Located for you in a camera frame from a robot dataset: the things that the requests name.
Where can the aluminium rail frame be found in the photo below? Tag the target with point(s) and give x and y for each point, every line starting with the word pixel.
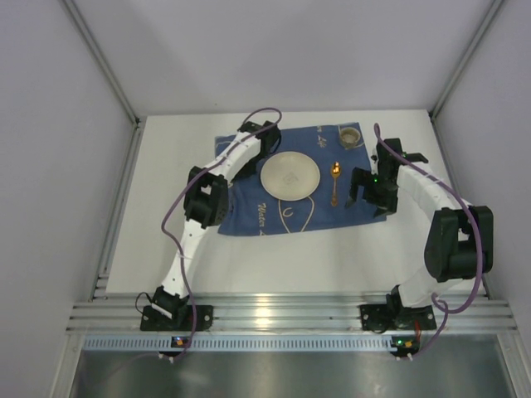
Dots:
pixel 281 314

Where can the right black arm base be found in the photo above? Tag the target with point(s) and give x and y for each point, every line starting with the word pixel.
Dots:
pixel 393 316

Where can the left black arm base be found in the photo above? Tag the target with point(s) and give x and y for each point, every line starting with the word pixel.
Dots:
pixel 167 313

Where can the cream ceramic plate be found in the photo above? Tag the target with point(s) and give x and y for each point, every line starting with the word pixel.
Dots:
pixel 290 176

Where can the blue fish placemat cloth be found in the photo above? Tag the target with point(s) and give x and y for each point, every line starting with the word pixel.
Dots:
pixel 254 212

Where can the gold metal spoon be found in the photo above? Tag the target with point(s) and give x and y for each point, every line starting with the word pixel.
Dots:
pixel 335 173

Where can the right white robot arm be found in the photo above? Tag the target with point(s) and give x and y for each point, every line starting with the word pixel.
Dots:
pixel 459 244

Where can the slotted cable duct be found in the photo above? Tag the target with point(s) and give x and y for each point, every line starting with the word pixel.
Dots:
pixel 252 343

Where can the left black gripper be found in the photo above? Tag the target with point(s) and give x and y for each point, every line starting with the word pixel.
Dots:
pixel 252 167

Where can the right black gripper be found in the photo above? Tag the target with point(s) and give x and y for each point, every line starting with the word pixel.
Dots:
pixel 364 187

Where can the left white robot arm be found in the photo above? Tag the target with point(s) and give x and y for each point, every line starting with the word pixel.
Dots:
pixel 205 197

